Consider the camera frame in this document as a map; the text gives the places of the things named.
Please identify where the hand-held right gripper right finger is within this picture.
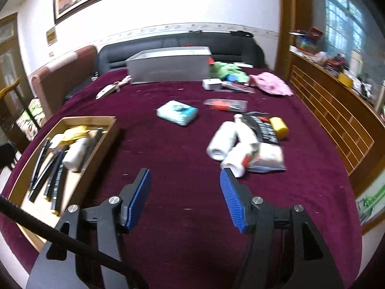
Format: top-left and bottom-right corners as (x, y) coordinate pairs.
(219, 169), (343, 289)

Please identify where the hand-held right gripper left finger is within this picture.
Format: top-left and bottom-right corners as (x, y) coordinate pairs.
(26, 168), (152, 289)

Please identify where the white bottle with red label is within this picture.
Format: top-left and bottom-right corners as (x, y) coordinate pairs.
(220, 143), (260, 178)

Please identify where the cardboard box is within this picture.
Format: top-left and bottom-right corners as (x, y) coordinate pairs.
(7, 116), (118, 252)

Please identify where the wide white bottle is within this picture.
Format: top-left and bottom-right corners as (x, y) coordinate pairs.
(206, 121), (241, 161)

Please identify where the plain white bottle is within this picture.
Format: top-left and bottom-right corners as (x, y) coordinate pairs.
(62, 138), (91, 172)

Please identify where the black clear cotton pad bag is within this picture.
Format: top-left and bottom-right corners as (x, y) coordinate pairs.
(241, 112), (286, 173)

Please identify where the black marker with yellow cap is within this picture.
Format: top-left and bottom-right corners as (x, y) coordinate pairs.
(51, 153), (71, 216)

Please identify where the yellow jar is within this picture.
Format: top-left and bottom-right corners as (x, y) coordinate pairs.
(269, 116), (289, 140)

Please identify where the yellow snack packet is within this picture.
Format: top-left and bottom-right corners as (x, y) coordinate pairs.
(62, 125), (91, 140)

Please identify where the teal tissue pack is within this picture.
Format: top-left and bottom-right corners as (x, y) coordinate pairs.
(156, 100), (199, 126)

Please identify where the small white box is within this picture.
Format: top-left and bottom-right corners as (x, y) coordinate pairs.
(50, 134), (65, 149)

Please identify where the maroon tablecloth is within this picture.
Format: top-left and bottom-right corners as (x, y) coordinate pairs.
(0, 68), (363, 289)

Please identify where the clear pack with red item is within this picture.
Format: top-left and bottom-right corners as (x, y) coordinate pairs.
(204, 98), (249, 112)

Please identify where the white red tube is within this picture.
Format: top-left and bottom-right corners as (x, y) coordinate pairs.
(221, 81), (256, 94)

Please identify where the white charger plug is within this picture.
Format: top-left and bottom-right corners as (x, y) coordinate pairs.
(202, 78), (221, 91)

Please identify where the pink cloth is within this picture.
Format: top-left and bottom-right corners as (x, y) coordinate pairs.
(248, 72), (294, 97)

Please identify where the wooden brick-pattern counter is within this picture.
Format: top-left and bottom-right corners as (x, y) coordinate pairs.
(281, 0), (385, 196)

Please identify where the long grey box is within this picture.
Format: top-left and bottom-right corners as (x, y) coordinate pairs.
(125, 46), (212, 84)

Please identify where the green cloth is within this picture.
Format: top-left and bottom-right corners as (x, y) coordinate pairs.
(209, 62), (250, 82)

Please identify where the floral chair cushion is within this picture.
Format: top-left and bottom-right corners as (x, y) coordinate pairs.
(16, 98), (45, 140)

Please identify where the brown upholstered chair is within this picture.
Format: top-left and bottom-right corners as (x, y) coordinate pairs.
(30, 45), (98, 121)

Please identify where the black sofa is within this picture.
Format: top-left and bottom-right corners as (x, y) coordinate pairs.
(95, 32), (265, 82)

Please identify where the yellow box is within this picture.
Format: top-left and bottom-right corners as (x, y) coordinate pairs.
(338, 74), (354, 88)

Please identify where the wooden chair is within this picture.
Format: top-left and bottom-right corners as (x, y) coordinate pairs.
(0, 77), (39, 169)

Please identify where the clear plastic box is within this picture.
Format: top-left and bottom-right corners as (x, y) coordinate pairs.
(296, 36), (319, 52)

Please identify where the red black jug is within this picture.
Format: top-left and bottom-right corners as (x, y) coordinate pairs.
(329, 54), (346, 68)

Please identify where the wooden glass door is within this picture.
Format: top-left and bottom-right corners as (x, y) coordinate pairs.
(0, 12), (31, 145)

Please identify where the barred window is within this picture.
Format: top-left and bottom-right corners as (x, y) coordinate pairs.
(323, 0), (364, 55)

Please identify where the black braided cable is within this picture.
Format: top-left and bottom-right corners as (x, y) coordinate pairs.
(0, 196), (148, 289)

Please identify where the white pendant with cord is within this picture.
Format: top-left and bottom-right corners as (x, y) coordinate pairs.
(96, 75), (133, 100)

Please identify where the green bamboo wall sticker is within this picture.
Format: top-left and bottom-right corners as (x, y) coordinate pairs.
(355, 184), (385, 226)

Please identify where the small yellow wall plaque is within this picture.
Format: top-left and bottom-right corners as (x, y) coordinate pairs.
(46, 27), (58, 46)

